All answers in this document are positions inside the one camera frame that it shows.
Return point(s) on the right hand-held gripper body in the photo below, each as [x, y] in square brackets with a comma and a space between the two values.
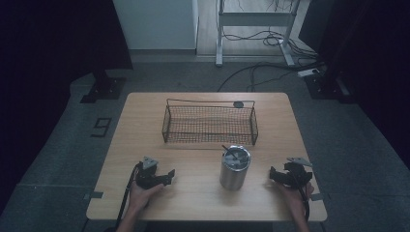
[298, 176]

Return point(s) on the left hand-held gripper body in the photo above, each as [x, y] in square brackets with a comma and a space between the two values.
[146, 177]

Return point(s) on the stainless steel tumbler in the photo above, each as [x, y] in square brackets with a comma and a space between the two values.
[234, 174]

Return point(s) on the person's right hand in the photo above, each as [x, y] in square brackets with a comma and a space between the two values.
[295, 198]

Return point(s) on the person's left hand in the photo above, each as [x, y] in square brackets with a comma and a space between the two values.
[139, 198]

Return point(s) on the grey tape piece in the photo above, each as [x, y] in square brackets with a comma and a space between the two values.
[95, 195]
[317, 197]

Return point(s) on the dark drinking straw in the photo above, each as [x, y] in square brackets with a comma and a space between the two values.
[228, 150]

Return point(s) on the dark oval basket tag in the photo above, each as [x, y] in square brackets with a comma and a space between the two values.
[238, 104]

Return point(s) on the black stand base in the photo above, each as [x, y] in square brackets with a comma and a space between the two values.
[106, 88]
[325, 87]

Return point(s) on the white power strip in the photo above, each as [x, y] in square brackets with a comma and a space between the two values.
[307, 72]

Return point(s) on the dark curtain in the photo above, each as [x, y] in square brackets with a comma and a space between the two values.
[370, 48]
[48, 48]

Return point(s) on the white cabinet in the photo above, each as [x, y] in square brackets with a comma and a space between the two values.
[154, 22]

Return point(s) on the white desk frame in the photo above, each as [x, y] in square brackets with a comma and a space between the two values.
[254, 18]

